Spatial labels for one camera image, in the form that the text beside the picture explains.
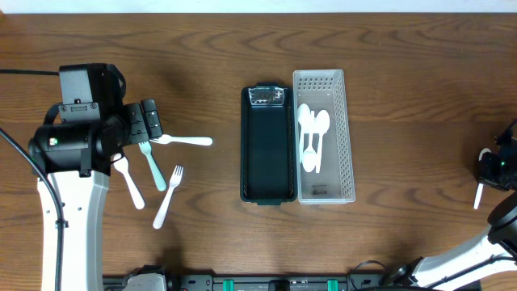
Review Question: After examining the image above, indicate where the clear plastic basket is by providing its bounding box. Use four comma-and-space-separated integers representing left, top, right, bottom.
292, 69, 355, 205

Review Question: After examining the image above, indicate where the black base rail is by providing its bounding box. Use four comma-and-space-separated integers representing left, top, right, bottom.
103, 265, 401, 291

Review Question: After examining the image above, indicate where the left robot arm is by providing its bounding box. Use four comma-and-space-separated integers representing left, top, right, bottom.
29, 99, 162, 290

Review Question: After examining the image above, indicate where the white spoon small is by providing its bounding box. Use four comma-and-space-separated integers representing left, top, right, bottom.
297, 103, 310, 162

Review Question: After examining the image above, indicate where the black plastic basket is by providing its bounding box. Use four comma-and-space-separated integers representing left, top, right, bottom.
240, 82, 297, 206

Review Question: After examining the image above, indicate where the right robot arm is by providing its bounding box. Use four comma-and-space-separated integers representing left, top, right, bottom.
380, 133, 516, 290

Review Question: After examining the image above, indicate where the white spoon long diagonal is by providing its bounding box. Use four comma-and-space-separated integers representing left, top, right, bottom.
315, 110, 330, 174

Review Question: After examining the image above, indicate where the white fork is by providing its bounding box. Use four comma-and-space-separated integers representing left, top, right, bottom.
153, 166, 183, 230

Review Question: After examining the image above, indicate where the white fork pointing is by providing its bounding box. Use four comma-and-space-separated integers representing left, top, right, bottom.
151, 134, 213, 146

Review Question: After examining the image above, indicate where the white spoon bowl down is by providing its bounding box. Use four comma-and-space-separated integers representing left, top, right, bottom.
302, 111, 316, 172

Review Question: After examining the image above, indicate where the mint green plastic fork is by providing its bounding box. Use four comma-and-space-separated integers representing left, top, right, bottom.
139, 141, 167, 192

